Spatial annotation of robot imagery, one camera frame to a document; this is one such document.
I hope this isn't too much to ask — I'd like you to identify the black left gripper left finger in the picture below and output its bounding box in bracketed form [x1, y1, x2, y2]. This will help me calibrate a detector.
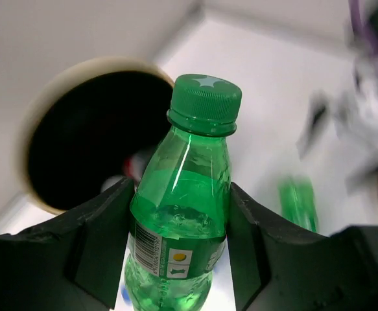
[0, 179, 134, 310]

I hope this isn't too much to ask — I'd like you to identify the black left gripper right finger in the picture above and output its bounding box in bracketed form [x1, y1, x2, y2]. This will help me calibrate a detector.
[229, 184, 378, 310]

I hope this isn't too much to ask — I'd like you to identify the green plastic soda bottle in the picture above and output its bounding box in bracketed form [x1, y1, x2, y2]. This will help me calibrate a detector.
[124, 74, 242, 310]

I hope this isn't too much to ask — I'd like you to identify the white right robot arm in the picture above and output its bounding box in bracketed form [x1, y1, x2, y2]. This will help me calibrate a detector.
[297, 57, 378, 191]

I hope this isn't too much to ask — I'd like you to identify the dark blue gold-rimmed bin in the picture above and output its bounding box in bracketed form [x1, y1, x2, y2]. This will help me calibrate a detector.
[17, 56, 174, 215]

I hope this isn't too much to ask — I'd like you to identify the clear bottle red label cap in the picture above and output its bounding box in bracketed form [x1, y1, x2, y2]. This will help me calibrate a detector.
[100, 150, 154, 192]

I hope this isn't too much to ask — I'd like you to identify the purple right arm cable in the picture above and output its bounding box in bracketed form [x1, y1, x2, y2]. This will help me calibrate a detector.
[349, 0, 378, 85]

